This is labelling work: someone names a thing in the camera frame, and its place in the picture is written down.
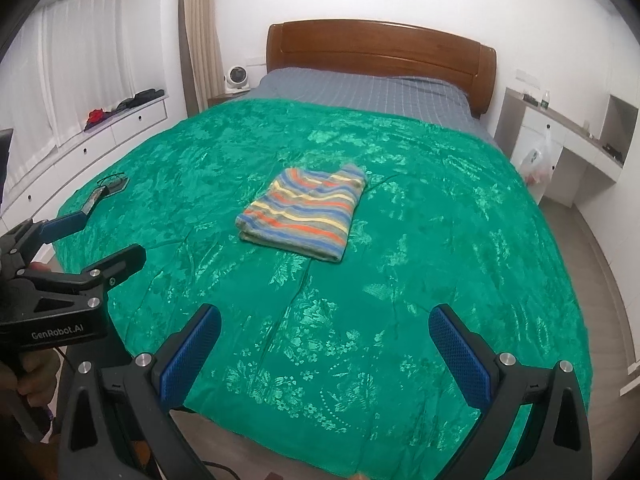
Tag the person's left hand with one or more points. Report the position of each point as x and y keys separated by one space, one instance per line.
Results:
x=41 y=376

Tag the grey checked bed sheet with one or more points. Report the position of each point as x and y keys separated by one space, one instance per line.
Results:
x=360 y=92

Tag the white sheer curtain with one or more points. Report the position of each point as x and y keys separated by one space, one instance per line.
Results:
x=75 y=70

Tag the small white fan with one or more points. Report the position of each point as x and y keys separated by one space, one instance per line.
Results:
x=235 y=77

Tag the beige curtain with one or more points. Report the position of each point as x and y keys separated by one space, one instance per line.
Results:
x=200 y=35

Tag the brown wooden nightstand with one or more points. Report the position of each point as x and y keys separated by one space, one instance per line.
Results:
x=227 y=99

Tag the white drawer cabinet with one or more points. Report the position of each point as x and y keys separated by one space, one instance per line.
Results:
x=125 y=127

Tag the white built-in desk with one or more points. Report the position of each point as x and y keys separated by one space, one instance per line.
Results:
x=575 y=160

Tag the red cloth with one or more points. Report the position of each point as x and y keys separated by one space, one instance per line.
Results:
x=97 y=117

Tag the striped knit sweater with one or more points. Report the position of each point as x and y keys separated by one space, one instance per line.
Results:
x=305 y=210

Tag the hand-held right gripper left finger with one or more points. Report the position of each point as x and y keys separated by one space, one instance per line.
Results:
x=190 y=360

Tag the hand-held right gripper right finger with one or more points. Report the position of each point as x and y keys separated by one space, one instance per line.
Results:
x=460 y=360

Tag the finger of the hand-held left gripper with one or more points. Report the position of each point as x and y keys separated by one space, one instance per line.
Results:
x=127 y=260
x=65 y=224

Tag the white plastic bag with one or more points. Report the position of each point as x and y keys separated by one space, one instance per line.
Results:
x=537 y=160

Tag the dark clothes pile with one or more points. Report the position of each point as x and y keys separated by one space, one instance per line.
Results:
x=140 y=99

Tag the green patterned bedspread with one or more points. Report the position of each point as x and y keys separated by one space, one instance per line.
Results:
x=375 y=270

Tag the brown wooden headboard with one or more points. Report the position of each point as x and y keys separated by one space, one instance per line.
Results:
x=380 y=50

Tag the white wall socket panel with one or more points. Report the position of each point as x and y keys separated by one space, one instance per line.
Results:
x=526 y=79

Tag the small dark bottle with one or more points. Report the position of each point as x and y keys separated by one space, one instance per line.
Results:
x=545 y=101

